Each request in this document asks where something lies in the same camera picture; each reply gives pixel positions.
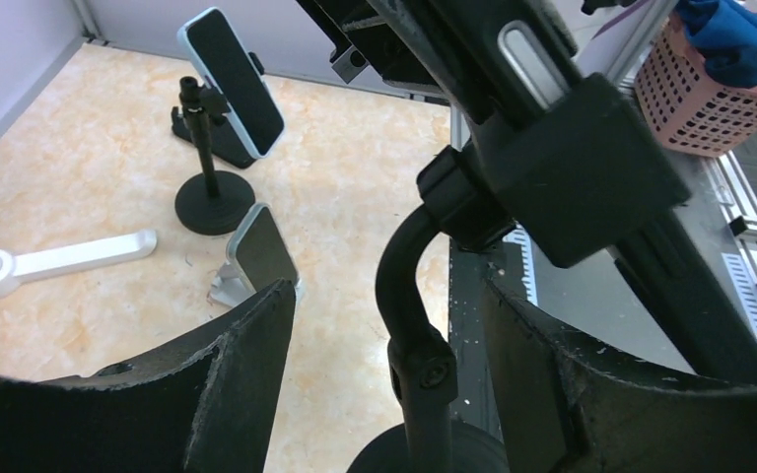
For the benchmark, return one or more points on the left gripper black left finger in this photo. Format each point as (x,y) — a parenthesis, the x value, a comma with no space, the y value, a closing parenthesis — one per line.
(202,402)

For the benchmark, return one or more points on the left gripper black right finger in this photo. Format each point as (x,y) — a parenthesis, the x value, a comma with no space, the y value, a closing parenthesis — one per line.
(569,402)

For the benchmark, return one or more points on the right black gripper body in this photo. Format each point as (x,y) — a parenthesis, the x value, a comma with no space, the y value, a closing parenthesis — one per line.
(366,53)

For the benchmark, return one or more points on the black phone stand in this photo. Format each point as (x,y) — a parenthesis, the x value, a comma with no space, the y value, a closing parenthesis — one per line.
(423,366)
(213,202)

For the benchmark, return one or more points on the black smartphone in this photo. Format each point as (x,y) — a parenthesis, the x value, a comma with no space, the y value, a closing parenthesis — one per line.
(448,39)

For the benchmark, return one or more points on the blue-cased smartphone on stand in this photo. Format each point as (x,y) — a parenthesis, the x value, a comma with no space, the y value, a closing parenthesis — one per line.
(217,54)

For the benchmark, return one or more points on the white-edged smartphone on table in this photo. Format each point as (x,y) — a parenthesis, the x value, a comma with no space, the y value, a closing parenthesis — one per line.
(256,256)

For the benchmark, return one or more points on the metal clothes rack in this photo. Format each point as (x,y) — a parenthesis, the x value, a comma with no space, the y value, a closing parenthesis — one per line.
(19,269)

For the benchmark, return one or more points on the pink perforated plastic basket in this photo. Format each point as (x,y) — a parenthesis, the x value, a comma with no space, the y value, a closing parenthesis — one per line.
(686,110)

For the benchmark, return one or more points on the blue cloth in basket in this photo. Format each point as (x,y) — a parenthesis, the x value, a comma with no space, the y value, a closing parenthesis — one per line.
(725,34)

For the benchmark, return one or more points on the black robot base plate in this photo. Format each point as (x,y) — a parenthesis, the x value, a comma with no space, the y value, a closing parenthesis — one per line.
(512,258)

